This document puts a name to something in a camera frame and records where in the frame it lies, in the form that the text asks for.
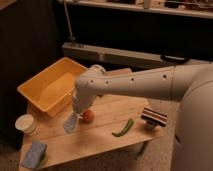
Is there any blue sponge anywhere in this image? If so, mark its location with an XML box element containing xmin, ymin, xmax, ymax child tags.
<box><xmin>21</xmin><ymin>141</ymin><xmax>47</xmax><ymax>169</ymax></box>

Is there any black handle on rail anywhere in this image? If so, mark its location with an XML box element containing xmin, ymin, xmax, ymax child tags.
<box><xmin>160</xmin><ymin>55</ymin><xmax>190</xmax><ymax>64</ymax></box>

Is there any grey blue towel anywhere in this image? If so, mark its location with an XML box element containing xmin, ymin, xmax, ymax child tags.
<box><xmin>63</xmin><ymin>112</ymin><xmax>78</xmax><ymax>134</ymax></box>

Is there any small orange ball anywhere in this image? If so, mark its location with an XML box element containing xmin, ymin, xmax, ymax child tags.
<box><xmin>83</xmin><ymin>109</ymin><xmax>94</xmax><ymax>123</ymax></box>

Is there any green chili pepper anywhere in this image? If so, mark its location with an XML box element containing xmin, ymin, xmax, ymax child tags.
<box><xmin>112</xmin><ymin>119</ymin><xmax>134</xmax><ymax>137</ymax></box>

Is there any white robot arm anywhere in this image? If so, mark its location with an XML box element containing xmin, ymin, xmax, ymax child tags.
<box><xmin>73</xmin><ymin>64</ymin><xmax>213</xmax><ymax>171</ymax></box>

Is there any grey metal shelf rail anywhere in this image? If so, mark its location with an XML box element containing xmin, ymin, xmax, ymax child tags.
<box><xmin>62</xmin><ymin>42</ymin><xmax>211</xmax><ymax>69</ymax></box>

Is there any yellow plastic bin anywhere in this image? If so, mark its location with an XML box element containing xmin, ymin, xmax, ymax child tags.
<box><xmin>17</xmin><ymin>57</ymin><xmax>87</xmax><ymax>117</ymax></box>

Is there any striped brush block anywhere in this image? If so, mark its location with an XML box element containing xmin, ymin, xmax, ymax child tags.
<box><xmin>141</xmin><ymin>108</ymin><xmax>168</xmax><ymax>130</ymax></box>

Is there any white paper cup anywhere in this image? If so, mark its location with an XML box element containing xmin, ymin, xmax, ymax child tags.
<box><xmin>15</xmin><ymin>114</ymin><xmax>36</xmax><ymax>134</ymax></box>

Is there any wooden table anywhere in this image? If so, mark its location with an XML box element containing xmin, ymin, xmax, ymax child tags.
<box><xmin>20</xmin><ymin>95</ymin><xmax>164</xmax><ymax>169</ymax></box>

